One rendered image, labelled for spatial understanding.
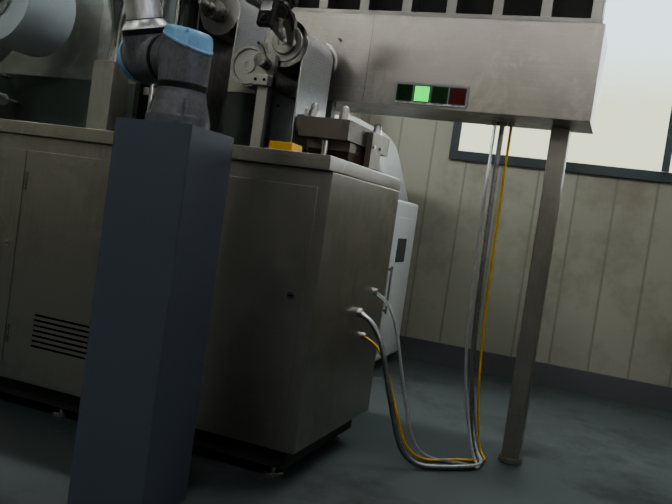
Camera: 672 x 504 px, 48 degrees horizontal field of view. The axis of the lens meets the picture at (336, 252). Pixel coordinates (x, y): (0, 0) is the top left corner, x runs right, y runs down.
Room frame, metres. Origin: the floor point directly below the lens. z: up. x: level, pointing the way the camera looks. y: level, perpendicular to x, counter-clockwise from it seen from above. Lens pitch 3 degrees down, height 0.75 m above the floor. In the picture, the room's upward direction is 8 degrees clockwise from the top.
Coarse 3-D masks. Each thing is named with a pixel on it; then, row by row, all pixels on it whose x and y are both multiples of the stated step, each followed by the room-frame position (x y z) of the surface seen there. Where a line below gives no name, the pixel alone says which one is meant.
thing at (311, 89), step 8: (304, 72) 2.34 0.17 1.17; (304, 80) 2.35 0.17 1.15; (312, 80) 2.41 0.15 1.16; (320, 80) 2.47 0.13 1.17; (304, 88) 2.36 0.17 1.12; (312, 88) 2.42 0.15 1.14; (320, 88) 2.47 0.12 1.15; (328, 88) 2.54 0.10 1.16; (296, 96) 2.32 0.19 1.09; (304, 96) 2.37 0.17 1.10; (312, 96) 2.42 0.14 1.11; (320, 96) 2.48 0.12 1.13; (296, 104) 2.32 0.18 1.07; (304, 104) 2.38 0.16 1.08; (320, 104) 2.49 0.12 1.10; (296, 112) 2.33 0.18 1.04; (320, 112) 2.50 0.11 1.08; (296, 120) 2.34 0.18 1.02
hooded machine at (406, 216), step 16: (368, 128) 3.73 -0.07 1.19; (384, 160) 3.78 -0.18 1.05; (400, 176) 4.04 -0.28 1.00; (400, 192) 3.97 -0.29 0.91; (400, 208) 3.75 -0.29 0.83; (416, 208) 4.06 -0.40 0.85; (400, 224) 3.78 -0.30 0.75; (400, 240) 3.82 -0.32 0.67; (400, 256) 3.87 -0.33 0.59; (400, 272) 3.92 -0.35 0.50; (400, 288) 3.96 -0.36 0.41; (384, 304) 3.71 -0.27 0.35; (400, 304) 4.01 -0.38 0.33; (384, 320) 3.75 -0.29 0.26; (400, 320) 4.06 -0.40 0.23; (384, 336) 3.79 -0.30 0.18
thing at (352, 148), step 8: (312, 144) 2.31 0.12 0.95; (320, 144) 2.30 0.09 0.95; (336, 144) 2.28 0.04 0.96; (344, 144) 2.27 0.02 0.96; (352, 144) 2.29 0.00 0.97; (312, 152) 2.31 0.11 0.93; (328, 152) 2.29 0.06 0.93; (336, 152) 2.29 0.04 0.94; (344, 152) 2.28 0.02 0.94; (352, 152) 2.29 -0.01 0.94; (360, 152) 2.36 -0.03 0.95; (352, 160) 2.31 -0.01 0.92; (360, 160) 2.38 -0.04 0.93
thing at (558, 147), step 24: (552, 144) 2.52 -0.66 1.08; (552, 168) 2.52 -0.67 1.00; (552, 192) 2.51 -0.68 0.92; (552, 216) 2.51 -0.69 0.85; (552, 240) 2.50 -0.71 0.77; (528, 288) 2.52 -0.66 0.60; (528, 312) 2.52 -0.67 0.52; (528, 336) 2.51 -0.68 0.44; (528, 360) 2.51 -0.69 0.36; (528, 384) 2.50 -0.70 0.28; (504, 432) 2.53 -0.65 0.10; (504, 456) 2.52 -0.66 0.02
